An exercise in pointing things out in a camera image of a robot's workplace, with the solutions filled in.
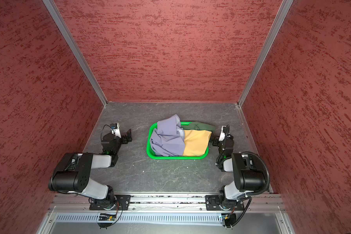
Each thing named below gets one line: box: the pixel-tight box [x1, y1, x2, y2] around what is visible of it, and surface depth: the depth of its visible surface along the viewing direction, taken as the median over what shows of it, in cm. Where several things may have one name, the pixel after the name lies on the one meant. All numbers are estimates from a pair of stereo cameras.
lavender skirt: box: [150, 114, 185, 157], surface depth 89 cm
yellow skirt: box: [182, 129, 213, 157], surface depth 91 cm
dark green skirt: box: [180, 121, 216, 133], surface depth 97 cm
